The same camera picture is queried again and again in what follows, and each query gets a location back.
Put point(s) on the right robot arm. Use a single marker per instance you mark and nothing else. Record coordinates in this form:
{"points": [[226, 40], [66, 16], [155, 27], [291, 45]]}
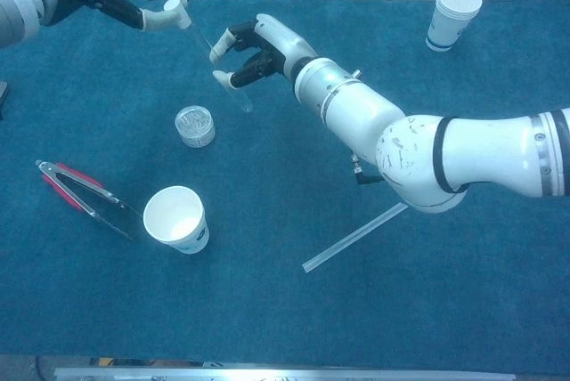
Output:
{"points": [[356, 109]]}

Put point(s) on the small clear round jar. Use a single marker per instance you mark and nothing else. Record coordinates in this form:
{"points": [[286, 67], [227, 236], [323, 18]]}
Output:
{"points": [[196, 127]]}

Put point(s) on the clear glass stirring rod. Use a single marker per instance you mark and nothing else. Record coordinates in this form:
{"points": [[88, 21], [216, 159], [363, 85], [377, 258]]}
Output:
{"points": [[347, 242]]}

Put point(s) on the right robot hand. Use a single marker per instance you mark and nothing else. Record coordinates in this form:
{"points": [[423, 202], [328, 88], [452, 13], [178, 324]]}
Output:
{"points": [[285, 47]]}

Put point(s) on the white paper cup blue logo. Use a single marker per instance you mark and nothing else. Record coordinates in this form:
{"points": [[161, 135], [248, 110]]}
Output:
{"points": [[171, 214]]}

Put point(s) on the aluminium frame rail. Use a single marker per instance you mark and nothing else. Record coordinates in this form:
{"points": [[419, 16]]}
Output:
{"points": [[285, 374]]}

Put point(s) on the white paper cup blue stripe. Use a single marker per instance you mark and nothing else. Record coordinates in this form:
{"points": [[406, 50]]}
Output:
{"points": [[452, 11]]}

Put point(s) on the metal tongs with red grips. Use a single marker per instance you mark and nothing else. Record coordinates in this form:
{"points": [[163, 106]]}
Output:
{"points": [[49, 170]]}

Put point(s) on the teal felt table mat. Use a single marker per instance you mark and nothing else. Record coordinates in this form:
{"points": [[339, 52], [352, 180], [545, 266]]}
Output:
{"points": [[311, 310]]}

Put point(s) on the clear glass test tube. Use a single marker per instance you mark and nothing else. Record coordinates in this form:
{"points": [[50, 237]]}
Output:
{"points": [[240, 102]]}

